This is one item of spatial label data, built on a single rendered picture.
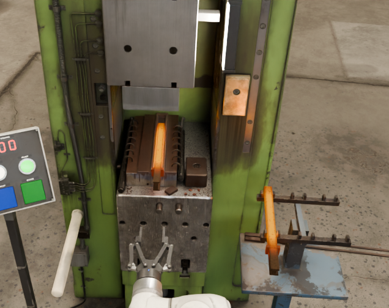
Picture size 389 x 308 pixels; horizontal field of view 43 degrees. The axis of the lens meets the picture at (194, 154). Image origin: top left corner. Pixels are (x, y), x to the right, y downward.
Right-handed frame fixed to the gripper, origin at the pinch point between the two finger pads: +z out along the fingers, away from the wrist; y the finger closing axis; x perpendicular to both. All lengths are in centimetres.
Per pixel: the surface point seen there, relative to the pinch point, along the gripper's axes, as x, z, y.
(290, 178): -99, 155, 89
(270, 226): -1.6, 7.6, 40.8
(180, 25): 60, 35, 7
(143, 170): -0.6, 35.9, -5.5
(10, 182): 6, 19, -51
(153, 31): 57, 35, -1
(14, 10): -99, 454, -188
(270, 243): -1.6, -0.6, 39.7
